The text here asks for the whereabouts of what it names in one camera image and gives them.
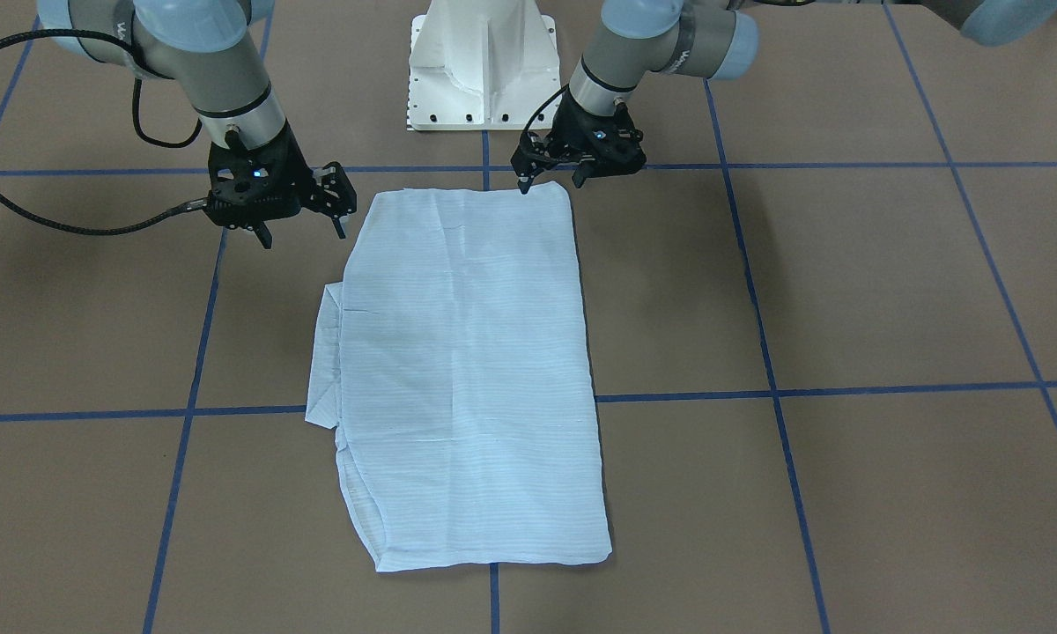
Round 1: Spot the light blue button shirt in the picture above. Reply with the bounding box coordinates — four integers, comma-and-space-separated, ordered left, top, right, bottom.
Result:
305, 183, 612, 573

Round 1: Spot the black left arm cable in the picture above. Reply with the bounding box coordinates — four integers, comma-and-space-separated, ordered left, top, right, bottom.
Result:
518, 83, 573, 156

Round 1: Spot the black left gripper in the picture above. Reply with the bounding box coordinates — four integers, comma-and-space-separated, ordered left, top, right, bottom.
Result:
511, 87, 647, 195

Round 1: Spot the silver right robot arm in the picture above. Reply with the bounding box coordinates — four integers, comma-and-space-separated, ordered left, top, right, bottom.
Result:
36, 1, 357, 247

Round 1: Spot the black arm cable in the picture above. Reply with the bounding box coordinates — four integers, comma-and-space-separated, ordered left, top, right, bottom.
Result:
0, 27, 212, 239
518, 83, 573, 156

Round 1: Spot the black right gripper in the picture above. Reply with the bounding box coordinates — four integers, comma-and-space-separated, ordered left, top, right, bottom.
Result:
203, 123, 357, 250

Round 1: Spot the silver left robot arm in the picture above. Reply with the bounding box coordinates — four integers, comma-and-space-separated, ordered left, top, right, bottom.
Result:
511, 1, 1057, 194

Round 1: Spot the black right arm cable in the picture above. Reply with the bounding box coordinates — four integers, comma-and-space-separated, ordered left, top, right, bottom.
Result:
0, 27, 212, 239

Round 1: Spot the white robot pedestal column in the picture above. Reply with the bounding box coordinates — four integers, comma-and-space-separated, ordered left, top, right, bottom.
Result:
407, 1, 561, 132

